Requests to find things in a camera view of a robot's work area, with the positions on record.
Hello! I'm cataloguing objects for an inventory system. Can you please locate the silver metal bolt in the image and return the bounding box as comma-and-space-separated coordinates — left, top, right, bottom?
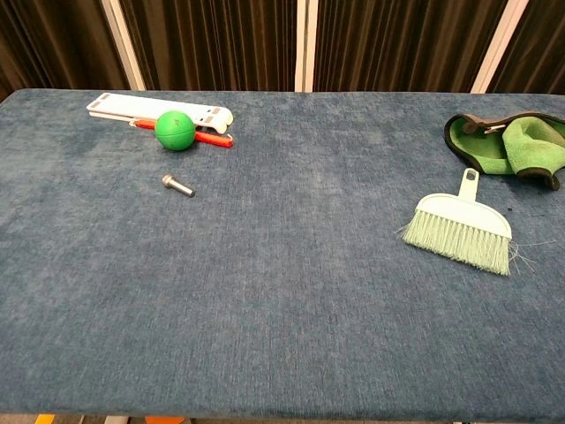
161, 173, 196, 199

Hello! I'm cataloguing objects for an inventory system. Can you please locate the blue fabric table cover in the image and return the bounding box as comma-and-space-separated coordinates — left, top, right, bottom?
0, 88, 565, 421

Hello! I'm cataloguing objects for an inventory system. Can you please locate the dark brown curtain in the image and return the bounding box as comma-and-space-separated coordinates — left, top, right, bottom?
0, 0, 565, 102

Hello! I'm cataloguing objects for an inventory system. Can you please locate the white folding stand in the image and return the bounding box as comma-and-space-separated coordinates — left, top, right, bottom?
86, 92, 234, 134

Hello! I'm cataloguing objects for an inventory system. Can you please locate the green black-trimmed cloth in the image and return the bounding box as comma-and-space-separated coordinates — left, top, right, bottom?
443, 111, 565, 192

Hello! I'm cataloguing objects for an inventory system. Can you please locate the mint green hand brush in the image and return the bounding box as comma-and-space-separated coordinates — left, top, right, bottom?
396, 167, 538, 277

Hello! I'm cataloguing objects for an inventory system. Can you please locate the red orange pen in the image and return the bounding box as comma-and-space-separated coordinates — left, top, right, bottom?
129, 117, 235, 149

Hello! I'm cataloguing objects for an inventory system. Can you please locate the green ball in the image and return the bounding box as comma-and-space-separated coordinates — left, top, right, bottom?
154, 110, 197, 152

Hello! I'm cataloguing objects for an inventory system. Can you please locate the white frame post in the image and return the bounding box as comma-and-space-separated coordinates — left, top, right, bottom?
470, 0, 531, 95
100, 0, 147, 92
294, 0, 319, 93

